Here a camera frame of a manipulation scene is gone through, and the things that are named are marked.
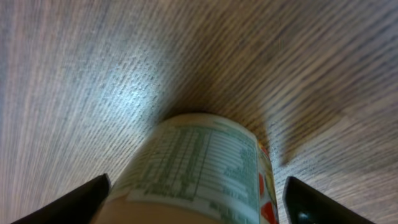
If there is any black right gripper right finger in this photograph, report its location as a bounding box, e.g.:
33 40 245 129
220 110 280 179
284 176 374 224

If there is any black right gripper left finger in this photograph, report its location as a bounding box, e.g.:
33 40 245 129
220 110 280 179
12 174 111 224

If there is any green lid jar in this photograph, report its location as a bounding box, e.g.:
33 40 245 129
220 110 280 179
93 113 279 223

